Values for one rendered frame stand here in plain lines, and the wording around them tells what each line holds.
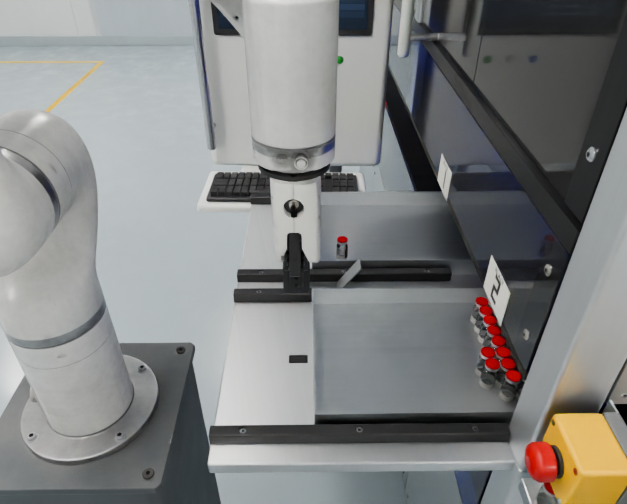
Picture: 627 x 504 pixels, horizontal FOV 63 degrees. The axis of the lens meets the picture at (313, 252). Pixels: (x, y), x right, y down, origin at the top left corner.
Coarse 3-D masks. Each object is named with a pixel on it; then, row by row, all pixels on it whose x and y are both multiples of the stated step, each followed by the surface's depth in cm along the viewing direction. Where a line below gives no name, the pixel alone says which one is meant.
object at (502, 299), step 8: (496, 264) 73; (488, 272) 76; (496, 272) 73; (488, 280) 76; (496, 280) 73; (488, 288) 76; (496, 288) 73; (504, 288) 70; (488, 296) 76; (496, 296) 73; (504, 296) 70; (496, 304) 73; (504, 304) 70; (496, 312) 73; (504, 312) 70
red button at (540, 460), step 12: (528, 444) 55; (540, 444) 54; (528, 456) 54; (540, 456) 53; (552, 456) 53; (528, 468) 54; (540, 468) 52; (552, 468) 52; (540, 480) 53; (552, 480) 53
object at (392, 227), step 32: (352, 192) 117; (384, 192) 117; (416, 192) 117; (352, 224) 112; (384, 224) 112; (416, 224) 112; (448, 224) 112; (352, 256) 103; (384, 256) 103; (416, 256) 103; (448, 256) 103
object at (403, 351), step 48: (336, 288) 89; (384, 288) 89; (432, 288) 89; (480, 288) 90; (336, 336) 85; (384, 336) 85; (432, 336) 85; (336, 384) 77; (384, 384) 77; (432, 384) 77
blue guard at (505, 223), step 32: (416, 64) 126; (416, 96) 126; (448, 96) 98; (448, 128) 98; (480, 128) 80; (448, 160) 98; (480, 160) 80; (448, 192) 98; (480, 192) 80; (512, 192) 67; (480, 224) 80; (512, 224) 67; (544, 224) 58; (480, 256) 80; (512, 256) 67; (544, 256) 58; (512, 288) 67; (544, 288) 58; (512, 320) 67; (544, 320) 58
